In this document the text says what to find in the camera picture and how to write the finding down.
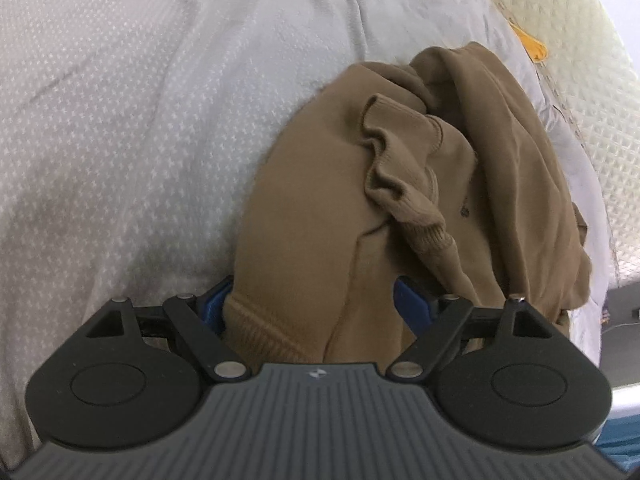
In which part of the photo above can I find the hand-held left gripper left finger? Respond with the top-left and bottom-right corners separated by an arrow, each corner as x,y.
85,277 -> 248,384

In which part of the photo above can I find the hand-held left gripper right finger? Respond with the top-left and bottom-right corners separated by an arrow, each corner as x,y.
387,275 -> 558,381

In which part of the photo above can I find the brown hoodie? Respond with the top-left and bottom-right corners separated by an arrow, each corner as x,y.
222,42 -> 594,367

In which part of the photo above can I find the grey bed duvet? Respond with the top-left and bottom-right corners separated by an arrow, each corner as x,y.
0,0 -> 611,463

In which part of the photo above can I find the blue covered chair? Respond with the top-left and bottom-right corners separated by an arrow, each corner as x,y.
595,422 -> 640,465

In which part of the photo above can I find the cream quilted headboard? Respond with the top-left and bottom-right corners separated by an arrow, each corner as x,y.
470,0 -> 640,286

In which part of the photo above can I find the yellow cloth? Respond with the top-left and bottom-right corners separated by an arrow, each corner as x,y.
509,20 -> 549,64

